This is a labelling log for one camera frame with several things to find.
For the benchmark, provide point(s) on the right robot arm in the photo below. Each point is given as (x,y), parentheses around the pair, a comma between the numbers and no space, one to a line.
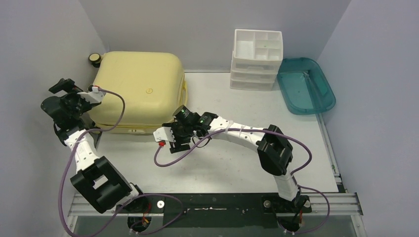
(273,148)

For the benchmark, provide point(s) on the yellow hard-shell suitcase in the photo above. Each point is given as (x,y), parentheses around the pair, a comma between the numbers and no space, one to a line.
(151,86)

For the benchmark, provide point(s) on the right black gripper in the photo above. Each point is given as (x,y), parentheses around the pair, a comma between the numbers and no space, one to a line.
(178,140)

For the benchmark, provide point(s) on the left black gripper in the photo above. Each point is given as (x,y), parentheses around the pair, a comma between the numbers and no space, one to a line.
(69,86)

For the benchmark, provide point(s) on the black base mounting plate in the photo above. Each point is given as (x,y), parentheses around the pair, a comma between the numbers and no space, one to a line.
(224,210)

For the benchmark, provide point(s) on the teal transparent plastic tray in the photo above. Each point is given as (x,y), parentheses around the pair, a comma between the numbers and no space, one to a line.
(304,87)

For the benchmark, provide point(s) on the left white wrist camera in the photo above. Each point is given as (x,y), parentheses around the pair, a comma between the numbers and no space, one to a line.
(94,96)

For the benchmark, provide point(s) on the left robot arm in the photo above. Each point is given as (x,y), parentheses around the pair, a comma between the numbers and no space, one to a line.
(96,179)

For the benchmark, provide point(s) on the white plastic drawer organizer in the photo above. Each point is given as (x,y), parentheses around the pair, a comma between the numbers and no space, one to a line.
(256,58)

